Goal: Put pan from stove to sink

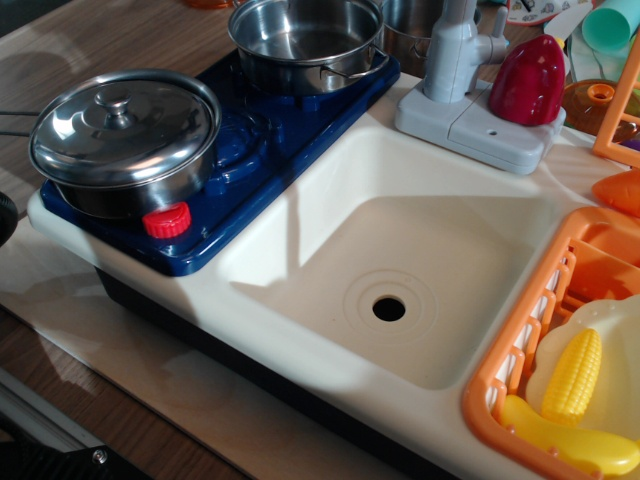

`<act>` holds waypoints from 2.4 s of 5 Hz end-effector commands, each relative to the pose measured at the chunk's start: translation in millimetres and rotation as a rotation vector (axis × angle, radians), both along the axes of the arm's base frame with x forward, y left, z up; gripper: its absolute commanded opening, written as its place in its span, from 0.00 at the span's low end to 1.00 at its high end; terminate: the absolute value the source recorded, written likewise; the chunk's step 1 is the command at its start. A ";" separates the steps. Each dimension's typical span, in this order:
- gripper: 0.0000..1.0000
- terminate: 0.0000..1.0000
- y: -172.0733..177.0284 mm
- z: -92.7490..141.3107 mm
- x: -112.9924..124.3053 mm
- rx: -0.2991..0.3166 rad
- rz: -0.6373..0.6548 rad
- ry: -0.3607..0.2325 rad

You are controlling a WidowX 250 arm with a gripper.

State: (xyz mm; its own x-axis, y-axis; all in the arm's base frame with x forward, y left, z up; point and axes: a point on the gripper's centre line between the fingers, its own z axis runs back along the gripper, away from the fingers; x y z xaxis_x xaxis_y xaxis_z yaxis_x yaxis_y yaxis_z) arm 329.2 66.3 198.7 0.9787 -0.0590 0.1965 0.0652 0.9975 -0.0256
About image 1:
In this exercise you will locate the orange rack frame upright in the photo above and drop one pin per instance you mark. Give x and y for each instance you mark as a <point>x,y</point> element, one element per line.
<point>604,145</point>

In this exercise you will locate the red toy bell pepper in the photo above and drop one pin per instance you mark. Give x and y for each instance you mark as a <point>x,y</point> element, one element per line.
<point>529,87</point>

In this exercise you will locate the yellow toy banana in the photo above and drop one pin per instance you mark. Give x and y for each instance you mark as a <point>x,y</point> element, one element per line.
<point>591,451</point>

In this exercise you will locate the orange transparent lid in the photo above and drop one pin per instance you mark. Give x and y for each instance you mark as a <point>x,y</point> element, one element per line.
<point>586,103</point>

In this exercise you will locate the steel pot with loop handles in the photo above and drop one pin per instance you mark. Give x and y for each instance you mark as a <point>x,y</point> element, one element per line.
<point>306,48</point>

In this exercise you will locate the yellow toy corn cob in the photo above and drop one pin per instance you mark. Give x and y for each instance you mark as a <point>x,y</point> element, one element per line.
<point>572,383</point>

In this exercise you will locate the black round object left edge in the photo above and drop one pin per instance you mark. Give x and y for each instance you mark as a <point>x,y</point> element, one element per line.
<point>8,218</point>

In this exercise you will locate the cream toy sink unit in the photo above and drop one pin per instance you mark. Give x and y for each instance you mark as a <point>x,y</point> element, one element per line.
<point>371,289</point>

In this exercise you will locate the steel pan with long handle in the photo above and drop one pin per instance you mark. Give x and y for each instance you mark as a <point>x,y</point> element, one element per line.
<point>134,200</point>

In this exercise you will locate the red stove knob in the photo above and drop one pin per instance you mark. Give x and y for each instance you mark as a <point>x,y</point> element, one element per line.
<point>169,222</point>

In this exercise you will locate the cream plastic plate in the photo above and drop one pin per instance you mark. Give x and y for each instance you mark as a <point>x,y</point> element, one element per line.
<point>614,406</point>

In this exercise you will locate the steel pan lid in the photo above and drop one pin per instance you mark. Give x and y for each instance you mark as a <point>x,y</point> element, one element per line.
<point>125,127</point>

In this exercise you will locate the teal plastic cup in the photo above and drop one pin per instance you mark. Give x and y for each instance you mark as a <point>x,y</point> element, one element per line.
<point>611,26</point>

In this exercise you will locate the orange toy carrot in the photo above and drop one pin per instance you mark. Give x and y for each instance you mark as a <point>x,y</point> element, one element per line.
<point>620,191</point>

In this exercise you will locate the grey toy faucet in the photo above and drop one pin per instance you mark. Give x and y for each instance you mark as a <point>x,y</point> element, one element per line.
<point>450,106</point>

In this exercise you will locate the blue toy stove top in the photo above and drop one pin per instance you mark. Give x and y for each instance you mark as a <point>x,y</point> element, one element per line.
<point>265,142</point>

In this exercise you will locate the orange dish rack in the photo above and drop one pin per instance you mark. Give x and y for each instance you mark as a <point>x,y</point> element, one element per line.
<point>593,256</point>

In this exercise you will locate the black metal bracket corner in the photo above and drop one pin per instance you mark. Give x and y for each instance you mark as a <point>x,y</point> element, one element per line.
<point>23,457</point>

